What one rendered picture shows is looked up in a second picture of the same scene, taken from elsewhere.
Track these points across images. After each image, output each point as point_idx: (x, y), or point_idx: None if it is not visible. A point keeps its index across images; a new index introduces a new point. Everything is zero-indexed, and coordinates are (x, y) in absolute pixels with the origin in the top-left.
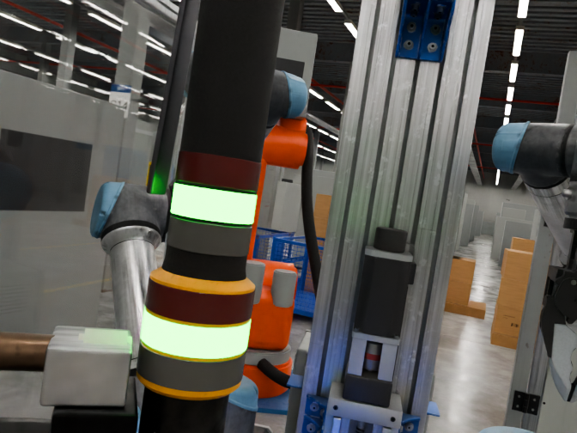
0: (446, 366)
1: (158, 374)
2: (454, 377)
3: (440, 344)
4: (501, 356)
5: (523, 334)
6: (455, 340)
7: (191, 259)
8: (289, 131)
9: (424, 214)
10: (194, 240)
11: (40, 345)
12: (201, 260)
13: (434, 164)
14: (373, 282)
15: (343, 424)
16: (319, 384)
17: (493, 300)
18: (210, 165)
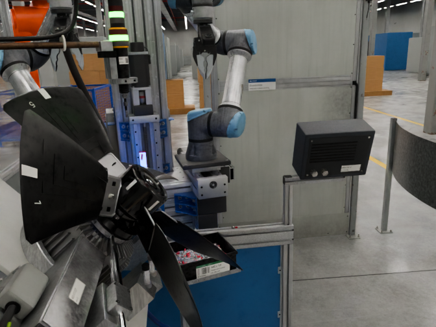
0: (179, 141)
1: (117, 44)
2: (185, 145)
3: (173, 132)
4: None
5: (205, 91)
6: (181, 128)
7: (117, 24)
8: (42, 10)
9: (148, 34)
10: (117, 21)
11: (97, 42)
12: (119, 24)
13: (146, 11)
14: (135, 65)
15: (137, 126)
16: (122, 117)
17: (198, 102)
18: (116, 7)
